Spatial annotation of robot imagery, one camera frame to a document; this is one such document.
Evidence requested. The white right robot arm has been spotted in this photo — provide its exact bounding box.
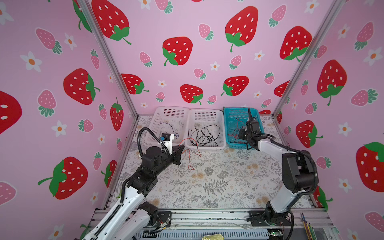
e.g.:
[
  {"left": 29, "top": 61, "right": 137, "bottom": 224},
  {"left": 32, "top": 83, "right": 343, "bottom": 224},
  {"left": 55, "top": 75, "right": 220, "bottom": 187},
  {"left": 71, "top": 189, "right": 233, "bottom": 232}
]
[{"left": 239, "top": 109, "right": 319, "bottom": 226}]

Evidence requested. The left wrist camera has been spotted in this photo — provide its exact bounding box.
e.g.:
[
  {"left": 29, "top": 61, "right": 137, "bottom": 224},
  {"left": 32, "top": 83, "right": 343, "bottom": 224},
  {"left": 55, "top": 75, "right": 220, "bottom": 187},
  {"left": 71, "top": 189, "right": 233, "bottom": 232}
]
[{"left": 161, "top": 133, "right": 175, "bottom": 155}]

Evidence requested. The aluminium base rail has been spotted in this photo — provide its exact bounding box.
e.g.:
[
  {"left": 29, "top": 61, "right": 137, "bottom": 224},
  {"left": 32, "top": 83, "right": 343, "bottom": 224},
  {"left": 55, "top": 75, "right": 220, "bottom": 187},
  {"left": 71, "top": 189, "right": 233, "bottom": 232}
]
[{"left": 81, "top": 206, "right": 335, "bottom": 240}]

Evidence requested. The left white plastic basket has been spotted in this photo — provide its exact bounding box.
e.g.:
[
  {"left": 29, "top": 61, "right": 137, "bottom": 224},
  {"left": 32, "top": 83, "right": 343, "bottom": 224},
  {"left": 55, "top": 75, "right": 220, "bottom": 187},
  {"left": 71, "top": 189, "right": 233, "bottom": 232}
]
[{"left": 149, "top": 107, "right": 190, "bottom": 145}]

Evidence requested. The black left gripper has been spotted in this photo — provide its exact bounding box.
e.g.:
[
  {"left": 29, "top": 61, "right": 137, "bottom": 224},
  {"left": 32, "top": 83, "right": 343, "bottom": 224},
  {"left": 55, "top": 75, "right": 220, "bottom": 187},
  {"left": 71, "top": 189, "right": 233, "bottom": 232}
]
[{"left": 153, "top": 144, "right": 184, "bottom": 180}]

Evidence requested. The gold object at bottom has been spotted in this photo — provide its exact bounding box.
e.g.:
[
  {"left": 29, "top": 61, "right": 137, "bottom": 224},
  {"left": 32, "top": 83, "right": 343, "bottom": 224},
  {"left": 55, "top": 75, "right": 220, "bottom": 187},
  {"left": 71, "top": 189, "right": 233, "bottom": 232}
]
[{"left": 202, "top": 234, "right": 224, "bottom": 240}]

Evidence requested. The white plastic basket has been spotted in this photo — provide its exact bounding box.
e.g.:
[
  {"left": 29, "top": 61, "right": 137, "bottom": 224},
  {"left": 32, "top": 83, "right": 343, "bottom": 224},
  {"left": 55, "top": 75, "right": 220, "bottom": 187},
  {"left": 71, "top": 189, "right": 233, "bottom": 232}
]
[
  {"left": 149, "top": 107, "right": 190, "bottom": 145},
  {"left": 184, "top": 109, "right": 226, "bottom": 151}
]

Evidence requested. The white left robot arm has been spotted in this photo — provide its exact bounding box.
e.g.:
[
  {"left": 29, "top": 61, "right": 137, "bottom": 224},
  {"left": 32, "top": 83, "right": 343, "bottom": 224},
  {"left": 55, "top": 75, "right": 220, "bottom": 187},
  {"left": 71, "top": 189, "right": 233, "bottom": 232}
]
[{"left": 83, "top": 128, "right": 185, "bottom": 240}]

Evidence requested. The teal plastic basket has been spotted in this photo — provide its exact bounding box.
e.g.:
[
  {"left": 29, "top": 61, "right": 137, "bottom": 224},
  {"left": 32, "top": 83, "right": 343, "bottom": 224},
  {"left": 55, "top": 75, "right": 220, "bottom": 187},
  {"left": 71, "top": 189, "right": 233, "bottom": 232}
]
[{"left": 224, "top": 107, "right": 268, "bottom": 151}]

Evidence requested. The black cable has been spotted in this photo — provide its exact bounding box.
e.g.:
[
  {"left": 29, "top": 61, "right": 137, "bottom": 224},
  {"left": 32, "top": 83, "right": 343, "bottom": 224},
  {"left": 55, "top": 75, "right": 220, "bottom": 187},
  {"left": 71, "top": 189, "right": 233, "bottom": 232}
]
[{"left": 188, "top": 124, "right": 222, "bottom": 148}]

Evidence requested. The middle white plastic basket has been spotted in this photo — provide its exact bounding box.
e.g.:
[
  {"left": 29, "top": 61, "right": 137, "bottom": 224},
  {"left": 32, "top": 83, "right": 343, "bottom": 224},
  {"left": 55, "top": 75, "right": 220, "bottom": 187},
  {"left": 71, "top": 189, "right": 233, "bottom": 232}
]
[{"left": 184, "top": 109, "right": 226, "bottom": 151}]

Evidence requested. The red cable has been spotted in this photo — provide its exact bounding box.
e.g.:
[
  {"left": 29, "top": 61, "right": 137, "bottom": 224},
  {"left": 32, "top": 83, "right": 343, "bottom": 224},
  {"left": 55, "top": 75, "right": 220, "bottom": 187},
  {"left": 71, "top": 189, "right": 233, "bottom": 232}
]
[
  {"left": 178, "top": 137, "right": 202, "bottom": 171},
  {"left": 229, "top": 117, "right": 250, "bottom": 145}
]

